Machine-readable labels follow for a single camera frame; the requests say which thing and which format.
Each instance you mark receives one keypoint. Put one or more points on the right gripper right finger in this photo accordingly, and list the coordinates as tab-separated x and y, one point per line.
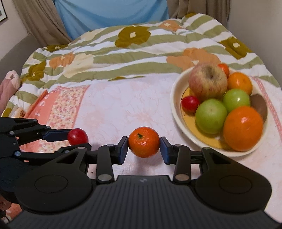
180	156

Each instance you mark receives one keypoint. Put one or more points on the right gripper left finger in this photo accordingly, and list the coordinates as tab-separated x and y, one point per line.
107	156

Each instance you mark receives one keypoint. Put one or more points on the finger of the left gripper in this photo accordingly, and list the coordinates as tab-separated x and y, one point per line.
55	135
63	150

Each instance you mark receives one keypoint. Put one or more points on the red cherry tomato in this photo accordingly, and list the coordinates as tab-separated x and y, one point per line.
77	136
190	104

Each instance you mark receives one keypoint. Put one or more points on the small mandarin orange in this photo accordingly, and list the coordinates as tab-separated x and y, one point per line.
144	142

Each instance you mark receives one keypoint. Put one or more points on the large orange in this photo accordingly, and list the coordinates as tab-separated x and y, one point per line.
243	128

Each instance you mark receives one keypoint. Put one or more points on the yellow red apple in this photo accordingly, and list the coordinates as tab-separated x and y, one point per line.
207	81

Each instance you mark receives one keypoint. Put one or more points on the small snack box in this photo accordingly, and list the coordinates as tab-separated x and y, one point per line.
17	113

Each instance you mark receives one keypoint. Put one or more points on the cream yellow plate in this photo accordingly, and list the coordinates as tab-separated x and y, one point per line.
187	125

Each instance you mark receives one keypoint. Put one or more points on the pink plush pillow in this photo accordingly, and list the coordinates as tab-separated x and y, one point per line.
9	87

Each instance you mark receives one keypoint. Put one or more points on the green apple front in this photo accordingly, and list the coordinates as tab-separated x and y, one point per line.
210	116

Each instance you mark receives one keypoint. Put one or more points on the green apple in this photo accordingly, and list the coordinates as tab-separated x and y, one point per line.
235	98
210	116

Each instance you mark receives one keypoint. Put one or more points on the red cherry tomato in plate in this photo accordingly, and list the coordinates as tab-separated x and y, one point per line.
190	104

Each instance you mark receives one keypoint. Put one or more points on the grey headboard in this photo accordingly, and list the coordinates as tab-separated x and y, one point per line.
18	55

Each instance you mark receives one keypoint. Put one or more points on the green apple back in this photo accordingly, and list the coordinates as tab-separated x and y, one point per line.
235	98

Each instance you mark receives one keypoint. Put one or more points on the brown kiwi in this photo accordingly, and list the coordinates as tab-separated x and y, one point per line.
259	104

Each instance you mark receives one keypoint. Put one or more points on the medium orange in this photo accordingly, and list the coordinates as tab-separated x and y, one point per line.
240	81

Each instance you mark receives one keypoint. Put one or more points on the small tangerine behind apple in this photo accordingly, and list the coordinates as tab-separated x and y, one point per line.
224	68

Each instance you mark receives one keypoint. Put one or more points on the floral striped quilt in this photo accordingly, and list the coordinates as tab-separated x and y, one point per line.
140	50

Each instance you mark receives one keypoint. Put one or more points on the beige curtain left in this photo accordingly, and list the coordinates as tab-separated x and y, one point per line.
42	20

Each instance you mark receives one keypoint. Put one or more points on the beige curtain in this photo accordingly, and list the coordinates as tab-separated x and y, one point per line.
42	20
218	9

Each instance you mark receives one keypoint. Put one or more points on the blue curtain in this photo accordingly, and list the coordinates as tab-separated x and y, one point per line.
82	16

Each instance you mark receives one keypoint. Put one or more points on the beige curtain right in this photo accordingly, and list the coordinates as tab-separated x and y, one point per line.
218	9

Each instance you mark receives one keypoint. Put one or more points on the framed wall picture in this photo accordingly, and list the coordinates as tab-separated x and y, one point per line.
3	15

